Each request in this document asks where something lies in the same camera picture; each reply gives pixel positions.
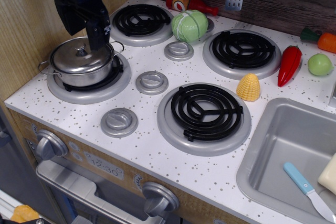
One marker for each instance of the front left stove burner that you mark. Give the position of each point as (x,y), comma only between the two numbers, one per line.
(92,96)

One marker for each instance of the grey stovetop knob front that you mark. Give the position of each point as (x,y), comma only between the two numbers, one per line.
(119,123)

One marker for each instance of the grey stovetop knob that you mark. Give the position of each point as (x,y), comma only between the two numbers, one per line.
(179,51)
(152,83)
(119,123)

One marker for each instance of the back right stove burner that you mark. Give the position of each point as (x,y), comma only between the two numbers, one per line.
(235,53)

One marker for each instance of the stove burner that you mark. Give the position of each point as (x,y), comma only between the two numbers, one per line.
(204,119)
(92,96)
(141,25)
(235,53)

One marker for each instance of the left oven knob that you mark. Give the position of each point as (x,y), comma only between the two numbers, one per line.
(49,145)

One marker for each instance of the red toy chili pepper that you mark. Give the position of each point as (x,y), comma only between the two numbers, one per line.
(290,61)

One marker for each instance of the grey faucet base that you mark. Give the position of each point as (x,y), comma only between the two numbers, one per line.
(332,100)

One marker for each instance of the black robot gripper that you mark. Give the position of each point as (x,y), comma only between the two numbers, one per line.
(74,14)

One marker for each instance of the grey stovetop knob middle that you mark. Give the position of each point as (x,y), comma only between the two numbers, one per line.
(152,83)

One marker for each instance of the orange toy carrot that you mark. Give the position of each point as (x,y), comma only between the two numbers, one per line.
(325,41)

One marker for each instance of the front right stove burner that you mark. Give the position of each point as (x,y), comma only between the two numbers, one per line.
(204,119)

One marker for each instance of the yellow toy on floor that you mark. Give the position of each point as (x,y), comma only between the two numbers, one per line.
(24,213)

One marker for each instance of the blue handled toy knife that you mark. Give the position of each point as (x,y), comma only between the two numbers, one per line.
(307,189)

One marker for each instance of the red toy ketchup bottle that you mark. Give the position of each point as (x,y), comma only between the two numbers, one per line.
(199,5)

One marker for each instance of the yellow toy corn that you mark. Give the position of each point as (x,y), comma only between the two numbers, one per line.
(248,88)

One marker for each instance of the green toy cabbage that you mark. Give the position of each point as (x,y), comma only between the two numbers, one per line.
(189,25)

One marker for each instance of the oven knob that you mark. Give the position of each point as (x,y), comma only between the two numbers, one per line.
(49,145)
(158,199)

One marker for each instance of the small steel pot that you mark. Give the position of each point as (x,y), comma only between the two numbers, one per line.
(79,80)

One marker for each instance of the cream toy butter block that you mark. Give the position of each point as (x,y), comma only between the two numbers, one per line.
(328,177)

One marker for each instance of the green toy apple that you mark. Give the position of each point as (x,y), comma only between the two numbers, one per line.
(320,65)

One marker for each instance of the back left stove burner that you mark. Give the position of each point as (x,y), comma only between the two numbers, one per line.
(141,25)

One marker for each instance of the right oven knob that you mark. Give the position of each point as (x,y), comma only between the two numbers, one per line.
(158,199)

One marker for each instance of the grey oven door handle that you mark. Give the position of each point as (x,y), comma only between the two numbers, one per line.
(83,191)

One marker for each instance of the steel pot lid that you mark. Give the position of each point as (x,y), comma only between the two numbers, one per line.
(76,57)

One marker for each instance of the grey stovetop knob back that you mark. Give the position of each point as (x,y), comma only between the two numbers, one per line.
(179,51)

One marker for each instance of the grey toy sink basin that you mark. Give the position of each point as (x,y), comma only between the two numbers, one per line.
(288,131)

